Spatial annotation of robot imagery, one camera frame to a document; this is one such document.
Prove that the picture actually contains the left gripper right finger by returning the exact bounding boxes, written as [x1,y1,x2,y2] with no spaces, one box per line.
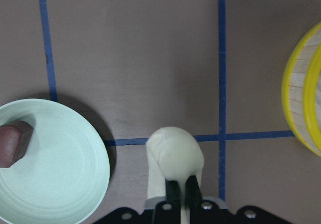
[185,175,289,223]

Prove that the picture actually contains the dark red bun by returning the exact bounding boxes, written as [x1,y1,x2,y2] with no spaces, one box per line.
[1,121,34,168]

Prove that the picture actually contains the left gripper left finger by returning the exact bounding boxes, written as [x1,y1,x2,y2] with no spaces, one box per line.
[96,180,181,223]

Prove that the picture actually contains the white bun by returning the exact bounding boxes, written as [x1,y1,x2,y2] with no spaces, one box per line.
[145,126,206,224]

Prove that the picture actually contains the light green plate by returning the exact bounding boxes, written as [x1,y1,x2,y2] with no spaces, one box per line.
[1,99,110,223]

